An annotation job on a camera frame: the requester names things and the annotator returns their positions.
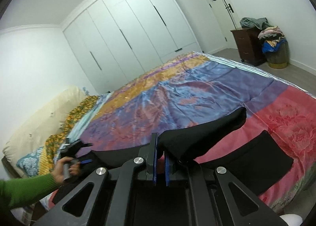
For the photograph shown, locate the striped light blue sheet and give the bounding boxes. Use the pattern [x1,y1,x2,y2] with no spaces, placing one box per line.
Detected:
[66,92,113,144]

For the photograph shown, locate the teal floral pillow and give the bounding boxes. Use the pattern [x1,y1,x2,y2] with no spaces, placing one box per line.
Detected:
[16,147,43,177]

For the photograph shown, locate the multicolour floral bedspread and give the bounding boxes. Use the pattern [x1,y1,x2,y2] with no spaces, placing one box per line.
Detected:
[79,52,315,212]

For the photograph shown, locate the black pants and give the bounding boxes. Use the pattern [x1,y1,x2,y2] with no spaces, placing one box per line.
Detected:
[91,106,295,196]

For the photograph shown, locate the pile of clothes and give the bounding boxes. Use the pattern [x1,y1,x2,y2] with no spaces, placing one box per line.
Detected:
[258,26,287,54]

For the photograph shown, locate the dark wooden nightstand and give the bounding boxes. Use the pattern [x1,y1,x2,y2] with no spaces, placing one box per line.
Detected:
[231,27,267,66]

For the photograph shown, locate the person's left hand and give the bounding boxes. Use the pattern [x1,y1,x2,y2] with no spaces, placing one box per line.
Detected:
[51,157,80,184]

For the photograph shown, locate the yellow orange floral blanket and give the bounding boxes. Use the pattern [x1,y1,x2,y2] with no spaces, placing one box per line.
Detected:
[38,95,100,175]

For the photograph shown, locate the grey garment on nightstand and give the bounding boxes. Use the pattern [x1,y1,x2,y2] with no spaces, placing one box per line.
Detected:
[240,17,271,30]

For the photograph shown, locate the white room door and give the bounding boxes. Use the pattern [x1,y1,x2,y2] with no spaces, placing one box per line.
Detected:
[206,0,237,49]

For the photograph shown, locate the grey laundry basket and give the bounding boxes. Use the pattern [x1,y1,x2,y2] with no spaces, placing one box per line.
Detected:
[265,42,289,69]

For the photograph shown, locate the white built-in wardrobe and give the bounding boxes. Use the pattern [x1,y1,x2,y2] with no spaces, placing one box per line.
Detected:
[64,0,201,94]

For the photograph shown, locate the cream padded headboard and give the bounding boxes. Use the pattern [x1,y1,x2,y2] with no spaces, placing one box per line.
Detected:
[2,86,86,178]

